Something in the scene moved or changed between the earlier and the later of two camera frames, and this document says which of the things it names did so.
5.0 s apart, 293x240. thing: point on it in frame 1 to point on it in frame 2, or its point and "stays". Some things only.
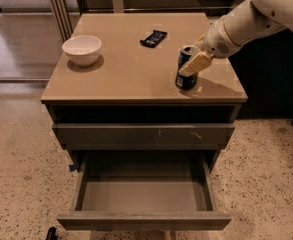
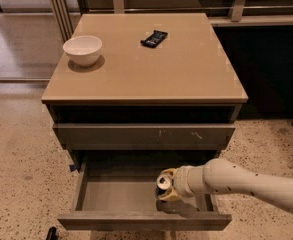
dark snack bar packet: x=153 y=39 stays
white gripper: x=215 y=40 to x=182 y=181
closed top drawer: x=143 y=136 stays
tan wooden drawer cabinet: x=143 y=149 stays
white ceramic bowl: x=82 y=50 stays
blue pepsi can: x=184 y=81 to x=163 y=183
